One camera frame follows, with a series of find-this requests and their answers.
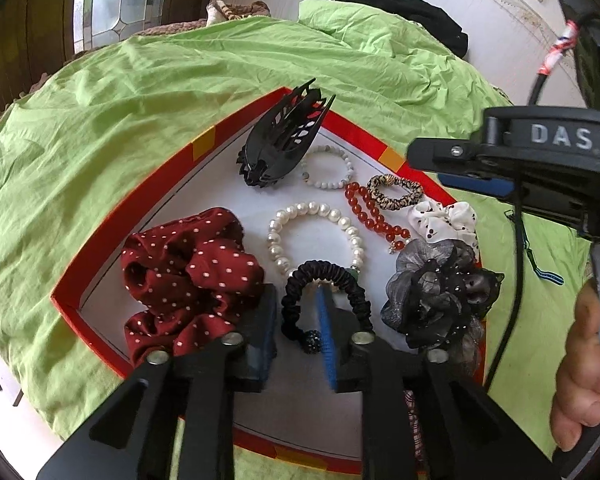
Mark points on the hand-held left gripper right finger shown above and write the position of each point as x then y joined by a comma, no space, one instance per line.
328,345

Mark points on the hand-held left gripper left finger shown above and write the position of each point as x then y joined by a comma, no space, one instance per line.
261,345

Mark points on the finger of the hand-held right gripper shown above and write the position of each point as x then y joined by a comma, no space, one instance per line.
475,184
442,153

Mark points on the black organza scrunchie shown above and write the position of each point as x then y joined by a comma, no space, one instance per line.
430,295

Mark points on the red-rimmed white tray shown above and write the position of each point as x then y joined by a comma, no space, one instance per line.
200,200

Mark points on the person's right hand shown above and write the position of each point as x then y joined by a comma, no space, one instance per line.
580,375

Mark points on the white polka dot scrunchie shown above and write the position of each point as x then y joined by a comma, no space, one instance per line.
440,220

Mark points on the leopard print scrunchie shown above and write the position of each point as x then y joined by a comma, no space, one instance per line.
380,197

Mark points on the dark red polka dot scrunchie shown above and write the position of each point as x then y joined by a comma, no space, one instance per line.
190,270

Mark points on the plaid cloth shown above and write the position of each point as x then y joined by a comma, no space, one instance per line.
416,425

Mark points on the black cloth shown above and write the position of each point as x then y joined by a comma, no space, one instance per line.
405,5

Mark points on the black hair claw clip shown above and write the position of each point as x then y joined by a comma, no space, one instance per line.
272,147

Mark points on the brown knitted blanket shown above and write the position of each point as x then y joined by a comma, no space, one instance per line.
235,10

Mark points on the green bed sheet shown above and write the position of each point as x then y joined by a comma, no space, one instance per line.
155,95

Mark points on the window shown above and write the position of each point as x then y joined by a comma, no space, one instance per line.
125,0

